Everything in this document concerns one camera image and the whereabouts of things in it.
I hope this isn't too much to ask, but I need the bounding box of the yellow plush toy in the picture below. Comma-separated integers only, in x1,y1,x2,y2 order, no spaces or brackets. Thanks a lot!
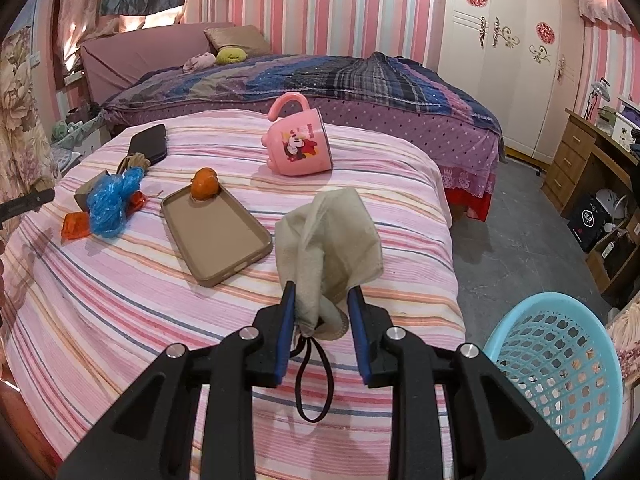
215,46,249,66

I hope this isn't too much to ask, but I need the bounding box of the beige sock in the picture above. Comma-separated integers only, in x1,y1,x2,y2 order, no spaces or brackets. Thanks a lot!
275,187,385,341

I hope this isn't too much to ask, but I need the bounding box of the white wardrobe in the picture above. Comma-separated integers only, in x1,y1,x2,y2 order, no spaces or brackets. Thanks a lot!
437,0,586,166

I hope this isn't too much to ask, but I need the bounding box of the light blue plastic basket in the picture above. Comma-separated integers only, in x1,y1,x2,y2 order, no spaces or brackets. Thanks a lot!
482,292,626,480

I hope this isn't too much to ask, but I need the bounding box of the brown phone case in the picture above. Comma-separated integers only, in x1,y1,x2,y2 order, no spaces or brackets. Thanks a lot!
161,184,274,288

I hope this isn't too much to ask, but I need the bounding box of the black cardboard box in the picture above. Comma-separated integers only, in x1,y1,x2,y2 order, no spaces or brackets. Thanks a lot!
567,192,613,253

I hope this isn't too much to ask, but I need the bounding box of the black elastic loop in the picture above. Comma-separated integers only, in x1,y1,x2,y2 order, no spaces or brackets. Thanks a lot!
294,334,335,423

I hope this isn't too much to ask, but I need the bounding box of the purple dotted bed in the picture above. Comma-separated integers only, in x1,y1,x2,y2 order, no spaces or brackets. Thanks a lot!
100,51,506,221

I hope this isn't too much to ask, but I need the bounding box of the beige pillow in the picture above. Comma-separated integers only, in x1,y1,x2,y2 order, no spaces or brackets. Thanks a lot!
204,25,271,58

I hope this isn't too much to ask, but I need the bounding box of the purple headboard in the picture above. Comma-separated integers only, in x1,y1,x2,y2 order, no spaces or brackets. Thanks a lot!
80,22,236,106

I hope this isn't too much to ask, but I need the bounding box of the floral curtain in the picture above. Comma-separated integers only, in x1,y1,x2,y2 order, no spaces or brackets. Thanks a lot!
605,305,640,386
0,25,61,196

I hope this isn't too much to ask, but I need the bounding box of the black phone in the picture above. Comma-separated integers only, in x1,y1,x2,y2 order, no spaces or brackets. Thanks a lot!
127,124,168,166

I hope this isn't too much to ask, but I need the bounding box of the blue plastic bag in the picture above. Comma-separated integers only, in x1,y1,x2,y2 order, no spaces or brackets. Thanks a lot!
86,167,146,237

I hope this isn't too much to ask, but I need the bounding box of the pink cloth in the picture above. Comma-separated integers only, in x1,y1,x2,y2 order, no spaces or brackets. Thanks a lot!
182,52,217,73

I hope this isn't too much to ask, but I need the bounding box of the striped patchwork bedspread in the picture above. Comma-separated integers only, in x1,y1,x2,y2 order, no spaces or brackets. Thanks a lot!
102,51,503,133

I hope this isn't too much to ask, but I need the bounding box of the pink striped blanket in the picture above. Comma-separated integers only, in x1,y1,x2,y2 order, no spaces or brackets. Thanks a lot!
0,110,466,480

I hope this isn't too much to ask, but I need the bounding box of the wooden desk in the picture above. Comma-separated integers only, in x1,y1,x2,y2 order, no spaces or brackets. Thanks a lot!
542,107,640,301

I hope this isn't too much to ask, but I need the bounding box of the pink cartoon cup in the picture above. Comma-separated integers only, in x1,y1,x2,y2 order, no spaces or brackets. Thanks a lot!
264,92,335,177

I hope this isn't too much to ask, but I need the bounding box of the white storage box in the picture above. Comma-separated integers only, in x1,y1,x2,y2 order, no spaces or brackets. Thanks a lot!
615,110,640,146

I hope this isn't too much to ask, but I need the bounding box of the white fan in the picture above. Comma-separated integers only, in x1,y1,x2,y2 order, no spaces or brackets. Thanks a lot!
595,188,628,221

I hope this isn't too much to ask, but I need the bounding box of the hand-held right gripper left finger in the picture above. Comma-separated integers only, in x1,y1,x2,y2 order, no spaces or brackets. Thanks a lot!
57,280,301,480

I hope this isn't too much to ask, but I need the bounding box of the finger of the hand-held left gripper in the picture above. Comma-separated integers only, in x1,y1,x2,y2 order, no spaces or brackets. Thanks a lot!
0,187,56,226

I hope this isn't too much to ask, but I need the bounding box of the orange fruit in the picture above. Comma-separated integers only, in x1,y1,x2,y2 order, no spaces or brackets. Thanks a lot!
191,167,221,202

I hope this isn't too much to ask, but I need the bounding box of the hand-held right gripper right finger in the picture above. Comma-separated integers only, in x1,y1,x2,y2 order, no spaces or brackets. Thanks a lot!
346,285,586,480

